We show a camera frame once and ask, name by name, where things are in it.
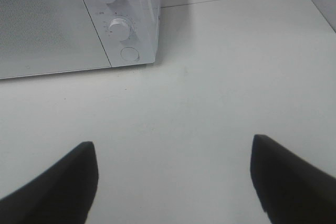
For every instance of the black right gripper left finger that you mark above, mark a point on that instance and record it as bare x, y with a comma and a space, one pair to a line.
64, 193

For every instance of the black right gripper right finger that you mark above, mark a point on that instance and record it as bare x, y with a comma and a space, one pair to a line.
290, 189

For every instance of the white round door button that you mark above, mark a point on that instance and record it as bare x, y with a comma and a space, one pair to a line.
129, 54

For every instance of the white microwave door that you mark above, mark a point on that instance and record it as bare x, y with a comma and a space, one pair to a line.
48, 36

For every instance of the white microwave oven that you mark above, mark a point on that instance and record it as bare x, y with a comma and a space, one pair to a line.
144, 18

